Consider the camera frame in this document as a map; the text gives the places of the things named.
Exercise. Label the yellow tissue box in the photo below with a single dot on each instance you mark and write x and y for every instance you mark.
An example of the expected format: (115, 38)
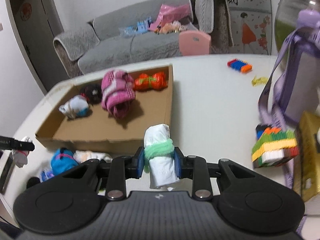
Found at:
(306, 164)

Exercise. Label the blue orange toy block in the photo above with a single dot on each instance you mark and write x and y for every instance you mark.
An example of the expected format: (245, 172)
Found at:
(239, 65)

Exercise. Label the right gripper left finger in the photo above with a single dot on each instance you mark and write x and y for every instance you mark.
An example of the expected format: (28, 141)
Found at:
(137, 164)

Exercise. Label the black sock roll red band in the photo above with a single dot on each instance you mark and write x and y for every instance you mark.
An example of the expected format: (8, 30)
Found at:
(92, 93)

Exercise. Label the dark wooden door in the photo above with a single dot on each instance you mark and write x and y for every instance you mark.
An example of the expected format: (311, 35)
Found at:
(37, 24)

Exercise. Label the pink plastic bag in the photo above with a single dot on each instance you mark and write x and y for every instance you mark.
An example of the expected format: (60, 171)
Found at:
(169, 14)

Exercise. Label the white sock roll green band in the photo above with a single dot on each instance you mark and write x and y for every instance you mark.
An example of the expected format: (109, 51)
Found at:
(159, 160)

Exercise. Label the white blue sock roll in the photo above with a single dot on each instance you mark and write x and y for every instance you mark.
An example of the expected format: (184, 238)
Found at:
(76, 107)

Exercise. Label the white sock roll red band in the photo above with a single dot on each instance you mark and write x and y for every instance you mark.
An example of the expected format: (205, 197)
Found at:
(20, 157)

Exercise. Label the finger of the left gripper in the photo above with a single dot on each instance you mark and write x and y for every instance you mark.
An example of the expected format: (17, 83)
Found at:
(7, 143)

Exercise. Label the yellow plastic scrap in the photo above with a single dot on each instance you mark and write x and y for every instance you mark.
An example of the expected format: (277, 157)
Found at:
(256, 81)

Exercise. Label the pink knitted sock roll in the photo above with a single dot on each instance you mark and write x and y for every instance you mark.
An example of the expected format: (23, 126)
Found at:
(118, 93)

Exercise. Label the black smartphone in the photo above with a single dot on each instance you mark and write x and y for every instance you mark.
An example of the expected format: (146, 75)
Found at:
(6, 173)

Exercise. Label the orange plastic bag in box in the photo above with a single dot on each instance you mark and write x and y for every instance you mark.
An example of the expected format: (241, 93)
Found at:
(146, 82)

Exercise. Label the pink child chair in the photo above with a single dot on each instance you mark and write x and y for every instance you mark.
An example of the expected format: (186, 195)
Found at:
(194, 43)

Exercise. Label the grey sofa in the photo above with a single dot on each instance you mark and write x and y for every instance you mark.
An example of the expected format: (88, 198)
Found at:
(98, 44)

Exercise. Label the bright blue sock roll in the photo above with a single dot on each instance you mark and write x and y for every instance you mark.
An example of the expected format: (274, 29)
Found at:
(62, 161)

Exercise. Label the multicolour building block stack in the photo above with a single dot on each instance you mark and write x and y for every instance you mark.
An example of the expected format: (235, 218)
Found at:
(274, 146)

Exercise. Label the shallow cardboard box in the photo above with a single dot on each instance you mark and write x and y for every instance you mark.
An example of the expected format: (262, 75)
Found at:
(102, 132)

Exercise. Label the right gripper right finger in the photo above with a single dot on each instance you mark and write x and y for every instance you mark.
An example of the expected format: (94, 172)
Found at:
(182, 165)

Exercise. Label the glass fish tank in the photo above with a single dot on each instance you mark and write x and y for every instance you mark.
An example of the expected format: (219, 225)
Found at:
(297, 14)

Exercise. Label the blue toy castle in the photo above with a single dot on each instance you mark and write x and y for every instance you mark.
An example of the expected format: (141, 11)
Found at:
(143, 26)

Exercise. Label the decorated refrigerator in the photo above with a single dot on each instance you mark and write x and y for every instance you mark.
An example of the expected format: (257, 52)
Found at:
(252, 26)

